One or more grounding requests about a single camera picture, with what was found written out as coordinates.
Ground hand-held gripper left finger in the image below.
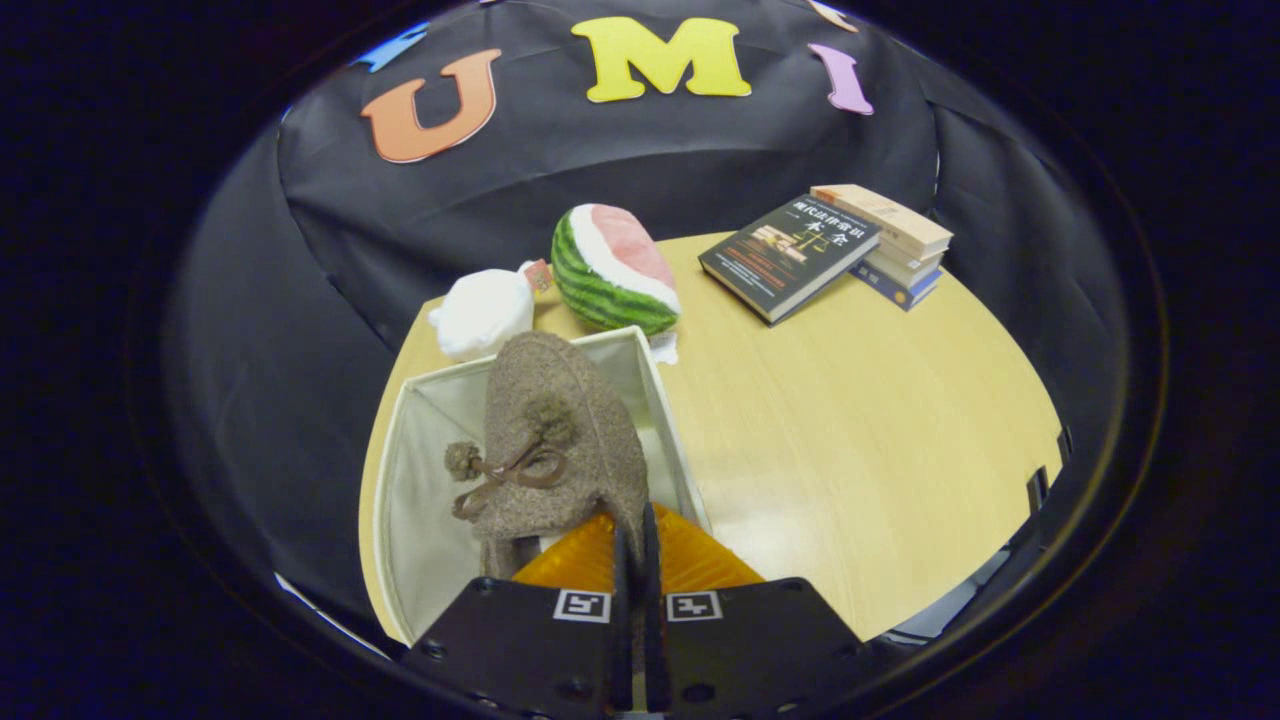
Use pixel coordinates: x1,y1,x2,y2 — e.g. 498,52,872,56
405,510,633,717

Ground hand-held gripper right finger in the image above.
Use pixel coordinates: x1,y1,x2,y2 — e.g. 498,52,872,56
638,503,866,717

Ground brown fuzzy shoe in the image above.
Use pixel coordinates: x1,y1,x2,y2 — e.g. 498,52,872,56
445,331,651,581

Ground cream fabric storage box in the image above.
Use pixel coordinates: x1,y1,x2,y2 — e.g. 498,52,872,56
372,325,713,646

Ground white plush toy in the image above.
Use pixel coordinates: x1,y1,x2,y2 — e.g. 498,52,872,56
429,258,556,363

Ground watermelon slice plush toy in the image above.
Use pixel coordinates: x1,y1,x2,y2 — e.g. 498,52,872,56
551,204,683,366

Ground dark cover book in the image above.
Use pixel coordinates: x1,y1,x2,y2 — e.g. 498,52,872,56
698,195,883,327

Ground blue book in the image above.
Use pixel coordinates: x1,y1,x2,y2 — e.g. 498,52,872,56
850,262,941,312

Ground white book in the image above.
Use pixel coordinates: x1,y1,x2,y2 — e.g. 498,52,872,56
865,240,949,286

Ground beige cover book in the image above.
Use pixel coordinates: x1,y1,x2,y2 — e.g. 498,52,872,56
810,184,954,259

